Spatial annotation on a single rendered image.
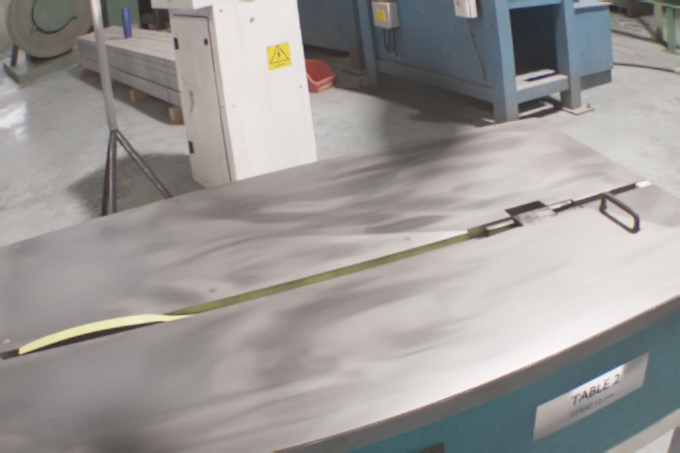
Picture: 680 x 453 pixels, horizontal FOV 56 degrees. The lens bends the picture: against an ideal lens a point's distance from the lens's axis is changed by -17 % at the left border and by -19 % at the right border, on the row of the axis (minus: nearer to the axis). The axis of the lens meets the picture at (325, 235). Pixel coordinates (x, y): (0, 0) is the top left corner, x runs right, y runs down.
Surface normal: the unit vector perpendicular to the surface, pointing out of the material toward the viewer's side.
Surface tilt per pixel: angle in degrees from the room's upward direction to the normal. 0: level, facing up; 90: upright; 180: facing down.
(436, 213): 0
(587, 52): 90
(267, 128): 90
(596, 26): 90
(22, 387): 0
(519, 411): 90
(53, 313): 0
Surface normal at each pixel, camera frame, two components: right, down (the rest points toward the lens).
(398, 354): -0.11, -0.89
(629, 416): 0.32, 0.39
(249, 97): 0.54, 0.32
